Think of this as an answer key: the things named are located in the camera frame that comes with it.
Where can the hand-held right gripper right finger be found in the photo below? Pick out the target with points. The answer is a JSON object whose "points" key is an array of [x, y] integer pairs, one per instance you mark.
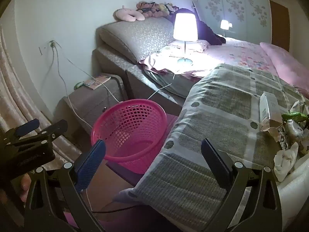
{"points": [[214, 159]]}

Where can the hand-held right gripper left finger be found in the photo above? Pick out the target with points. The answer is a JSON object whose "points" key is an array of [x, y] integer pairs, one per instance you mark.
{"points": [[94, 159]]}

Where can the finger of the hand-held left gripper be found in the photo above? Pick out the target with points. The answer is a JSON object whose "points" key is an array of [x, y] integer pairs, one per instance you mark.
{"points": [[29, 125], [55, 128]]}

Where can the pink plastic mesh basket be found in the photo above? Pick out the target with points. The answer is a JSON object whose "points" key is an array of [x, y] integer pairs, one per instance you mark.
{"points": [[130, 125]]}

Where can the brown paper wrapper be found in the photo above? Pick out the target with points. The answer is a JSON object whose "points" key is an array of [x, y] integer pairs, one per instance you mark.
{"points": [[275, 129]]}

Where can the silver blister pack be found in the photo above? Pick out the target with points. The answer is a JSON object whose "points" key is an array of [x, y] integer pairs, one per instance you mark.
{"points": [[293, 128]]}

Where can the person's left hand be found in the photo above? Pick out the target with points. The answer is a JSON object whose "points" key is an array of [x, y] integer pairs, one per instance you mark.
{"points": [[25, 183]]}

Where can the beige curtain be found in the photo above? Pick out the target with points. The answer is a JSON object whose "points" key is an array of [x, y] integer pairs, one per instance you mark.
{"points": [[14, 101]]}

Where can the grey checked blanket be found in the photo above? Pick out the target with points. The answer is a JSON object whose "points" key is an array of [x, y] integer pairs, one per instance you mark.
{"points": [[217, 116]]}

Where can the small green object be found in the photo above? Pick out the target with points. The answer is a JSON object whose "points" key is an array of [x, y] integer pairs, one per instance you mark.
{"points": [[78, 85]]}

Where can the grey nightstand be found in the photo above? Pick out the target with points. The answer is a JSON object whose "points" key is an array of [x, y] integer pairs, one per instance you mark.
{"points": [[96, 101]]}

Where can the pink book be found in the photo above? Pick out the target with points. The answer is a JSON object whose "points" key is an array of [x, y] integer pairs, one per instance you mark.
{"points": [[96, 83]]}

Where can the white crumpled paper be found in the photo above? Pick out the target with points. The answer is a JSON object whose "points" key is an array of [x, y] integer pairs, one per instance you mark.
{"points": [[286, 160]]}

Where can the long white box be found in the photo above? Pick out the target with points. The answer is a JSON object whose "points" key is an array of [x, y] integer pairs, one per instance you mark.
{"points": [[266, 108]]}

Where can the white foam sheet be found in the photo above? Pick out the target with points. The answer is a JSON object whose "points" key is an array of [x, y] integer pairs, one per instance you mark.
{"points": [[298, 181]]}

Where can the green packet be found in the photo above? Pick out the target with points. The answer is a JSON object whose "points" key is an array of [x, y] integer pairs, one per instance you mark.
{"points": [[293, 116]]}

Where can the grey satin sheet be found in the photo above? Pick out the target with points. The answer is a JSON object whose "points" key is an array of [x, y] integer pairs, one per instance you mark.
{"points": [[169, 82]]}

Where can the grey upholstered bed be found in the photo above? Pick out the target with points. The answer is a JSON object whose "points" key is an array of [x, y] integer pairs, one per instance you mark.
{"points": [[115, 60]]}

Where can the white crumpled plastic bag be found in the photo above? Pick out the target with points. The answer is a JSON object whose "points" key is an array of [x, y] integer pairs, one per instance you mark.
{"points": [[299, 105]]}

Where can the pink floral bed sheet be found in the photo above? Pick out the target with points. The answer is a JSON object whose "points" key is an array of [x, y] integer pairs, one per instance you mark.
{"points": [[231, 53]]}

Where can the pink quilt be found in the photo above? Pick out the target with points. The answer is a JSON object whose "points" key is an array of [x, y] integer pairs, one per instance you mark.
{"points": [[284, 62]]}

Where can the grey patterned headboard cushion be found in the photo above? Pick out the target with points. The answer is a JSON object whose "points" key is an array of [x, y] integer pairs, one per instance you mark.
{"points": [[140, 36]]}

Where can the dark clothes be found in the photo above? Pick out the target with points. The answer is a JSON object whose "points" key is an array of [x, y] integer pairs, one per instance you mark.
{"points": [[207, 32]]}

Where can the pink neck pillow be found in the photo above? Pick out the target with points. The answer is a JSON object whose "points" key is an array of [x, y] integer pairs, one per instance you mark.
{"points": [[128, 15]]}

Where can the white table lamp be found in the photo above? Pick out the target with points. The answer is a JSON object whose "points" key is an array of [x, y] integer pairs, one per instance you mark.
{"points": [[184, 26]]}

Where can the brown wooden door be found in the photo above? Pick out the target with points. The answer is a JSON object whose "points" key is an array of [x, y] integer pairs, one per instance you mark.
{"points": [[280, 24]]}

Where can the brown plush toy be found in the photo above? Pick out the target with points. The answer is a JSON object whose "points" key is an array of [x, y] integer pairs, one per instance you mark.
{"points": [[149, 8]]}

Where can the floral sliding door wardrobe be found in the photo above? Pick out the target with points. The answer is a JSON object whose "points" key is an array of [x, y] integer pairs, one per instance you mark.
{"points": [[231, 4]]}

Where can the multicoloured plush toy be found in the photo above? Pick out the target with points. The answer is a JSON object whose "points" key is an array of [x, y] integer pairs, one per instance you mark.
{"points": [[169, 8]]}

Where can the wall socket with plug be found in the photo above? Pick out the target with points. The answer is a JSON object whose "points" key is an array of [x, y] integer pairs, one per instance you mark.
{"points": [[52, 44]]}

